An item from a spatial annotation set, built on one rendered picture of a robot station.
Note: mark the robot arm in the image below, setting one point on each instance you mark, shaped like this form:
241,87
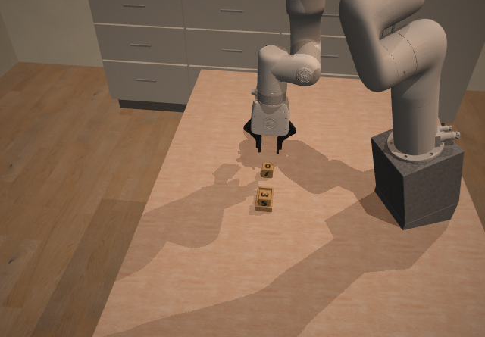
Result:
416,50

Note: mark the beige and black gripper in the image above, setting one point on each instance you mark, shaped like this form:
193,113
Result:
270,120

